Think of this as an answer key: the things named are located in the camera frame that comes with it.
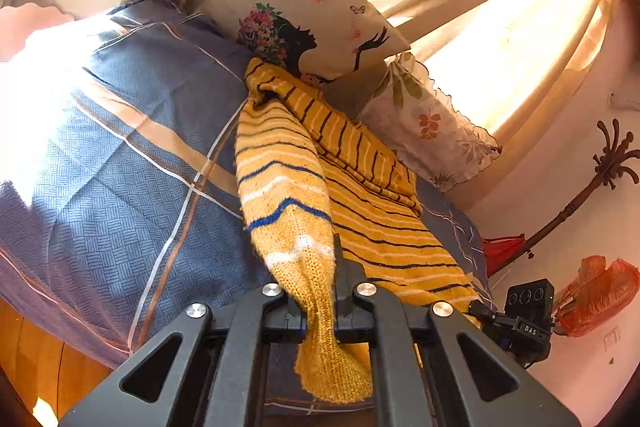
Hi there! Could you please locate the red cloth at bedside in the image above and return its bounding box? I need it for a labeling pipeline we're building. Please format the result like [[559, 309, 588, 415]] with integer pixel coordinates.
[[482, 234, 526, 277]]

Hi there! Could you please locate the white cushion with woman silhouette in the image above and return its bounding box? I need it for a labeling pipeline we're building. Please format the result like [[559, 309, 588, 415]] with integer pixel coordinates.
[[203, 0, 410, 81]]

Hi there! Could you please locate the wooden coat rack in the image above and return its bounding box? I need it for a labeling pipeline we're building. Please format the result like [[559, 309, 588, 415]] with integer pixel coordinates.
[[497, 118, 639, 273]]

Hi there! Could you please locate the yellow striped knit sweater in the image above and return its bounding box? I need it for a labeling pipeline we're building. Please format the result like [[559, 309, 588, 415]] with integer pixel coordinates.
[[235, 58, 477, 404]]

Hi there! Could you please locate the blue plaid bed sheet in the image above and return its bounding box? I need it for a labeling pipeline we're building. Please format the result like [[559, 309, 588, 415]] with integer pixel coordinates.
[[1, 0, 490, 367]]

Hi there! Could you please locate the orange plastic bag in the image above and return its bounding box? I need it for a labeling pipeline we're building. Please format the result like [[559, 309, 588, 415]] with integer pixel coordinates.
[[553, 256, 639, 337]]

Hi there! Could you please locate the floral white ruffled pillow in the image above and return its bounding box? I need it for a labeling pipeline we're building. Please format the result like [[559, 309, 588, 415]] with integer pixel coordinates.
[[358, 52, 502, 193]]

